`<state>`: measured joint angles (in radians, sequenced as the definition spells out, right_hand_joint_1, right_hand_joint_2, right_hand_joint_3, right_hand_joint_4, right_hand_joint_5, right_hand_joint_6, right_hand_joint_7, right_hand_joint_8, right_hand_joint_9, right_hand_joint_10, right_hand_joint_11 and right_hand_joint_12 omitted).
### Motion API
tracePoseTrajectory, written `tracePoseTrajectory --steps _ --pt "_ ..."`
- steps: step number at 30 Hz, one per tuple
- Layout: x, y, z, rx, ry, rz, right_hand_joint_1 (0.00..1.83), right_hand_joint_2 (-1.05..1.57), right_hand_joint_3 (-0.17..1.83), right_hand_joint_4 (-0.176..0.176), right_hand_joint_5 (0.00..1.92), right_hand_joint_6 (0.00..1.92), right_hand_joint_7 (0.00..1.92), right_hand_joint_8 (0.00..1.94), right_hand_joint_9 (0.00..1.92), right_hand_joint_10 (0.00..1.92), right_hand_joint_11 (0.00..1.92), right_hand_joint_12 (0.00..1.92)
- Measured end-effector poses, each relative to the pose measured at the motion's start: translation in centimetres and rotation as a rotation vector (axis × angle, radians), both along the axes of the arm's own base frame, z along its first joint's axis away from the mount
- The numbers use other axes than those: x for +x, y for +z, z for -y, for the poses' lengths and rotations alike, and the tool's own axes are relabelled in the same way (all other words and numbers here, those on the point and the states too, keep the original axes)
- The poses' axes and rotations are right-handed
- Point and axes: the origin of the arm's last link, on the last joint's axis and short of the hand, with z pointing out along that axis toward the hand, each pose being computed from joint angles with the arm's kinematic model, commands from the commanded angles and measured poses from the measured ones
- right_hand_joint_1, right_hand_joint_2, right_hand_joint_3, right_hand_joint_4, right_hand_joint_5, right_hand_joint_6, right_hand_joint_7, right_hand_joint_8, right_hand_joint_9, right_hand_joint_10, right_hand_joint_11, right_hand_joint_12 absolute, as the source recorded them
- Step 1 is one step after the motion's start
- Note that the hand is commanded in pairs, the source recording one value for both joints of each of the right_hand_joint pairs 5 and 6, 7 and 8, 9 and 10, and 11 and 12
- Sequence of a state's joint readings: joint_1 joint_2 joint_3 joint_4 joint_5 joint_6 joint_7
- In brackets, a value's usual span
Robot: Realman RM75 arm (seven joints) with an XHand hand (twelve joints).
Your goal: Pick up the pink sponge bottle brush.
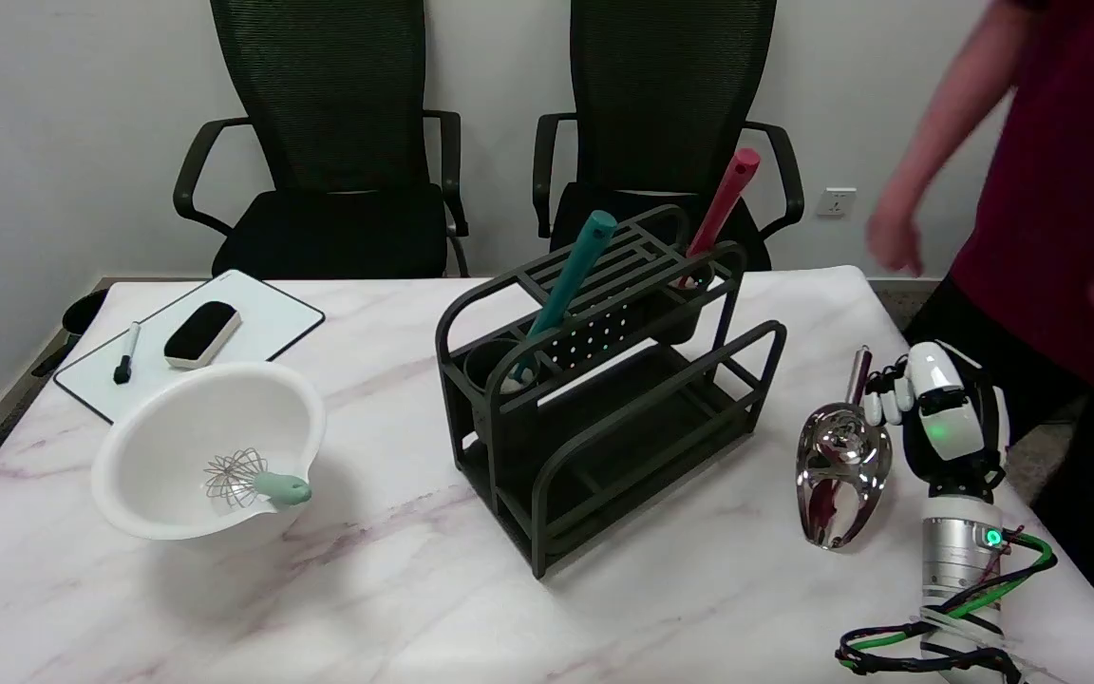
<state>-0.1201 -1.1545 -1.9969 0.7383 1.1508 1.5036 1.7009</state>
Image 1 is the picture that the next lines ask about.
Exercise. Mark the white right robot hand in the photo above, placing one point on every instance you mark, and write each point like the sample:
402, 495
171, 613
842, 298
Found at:
946, 408

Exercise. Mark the pink sponge bottle brush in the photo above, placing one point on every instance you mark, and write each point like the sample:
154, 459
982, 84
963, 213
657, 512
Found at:
723, 204

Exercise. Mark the person bare forearm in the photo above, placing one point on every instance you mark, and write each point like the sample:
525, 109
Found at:
955, 104

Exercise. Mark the teal bottle brush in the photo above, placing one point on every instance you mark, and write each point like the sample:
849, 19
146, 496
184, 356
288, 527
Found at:
575, 271

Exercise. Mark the shiny metal scoop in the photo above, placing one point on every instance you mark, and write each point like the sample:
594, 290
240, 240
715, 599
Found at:
841, 456

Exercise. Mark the person in maroon shirt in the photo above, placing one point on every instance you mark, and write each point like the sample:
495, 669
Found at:
1079, 142

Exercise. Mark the black mesh office chair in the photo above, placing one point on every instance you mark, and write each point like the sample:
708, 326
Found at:
670, 76
329, 95

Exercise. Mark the black metal dish rack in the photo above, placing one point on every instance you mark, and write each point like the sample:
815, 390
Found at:
604, 427

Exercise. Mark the small white whiteboard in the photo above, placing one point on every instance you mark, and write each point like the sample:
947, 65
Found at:
267, 318

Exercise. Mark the black and white board eraser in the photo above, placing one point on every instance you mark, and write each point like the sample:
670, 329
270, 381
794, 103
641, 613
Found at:
200, 331

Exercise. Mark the white plastic mixing bowl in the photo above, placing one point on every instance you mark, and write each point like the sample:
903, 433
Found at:
167, 437

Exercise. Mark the black whiteboard marker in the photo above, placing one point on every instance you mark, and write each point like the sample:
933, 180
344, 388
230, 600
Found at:
125, 356

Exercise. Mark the black round floor object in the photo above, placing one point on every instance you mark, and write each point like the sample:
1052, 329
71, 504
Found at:
84, 309

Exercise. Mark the white wall socket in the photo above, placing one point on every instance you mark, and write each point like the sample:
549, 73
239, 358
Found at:
836, 202

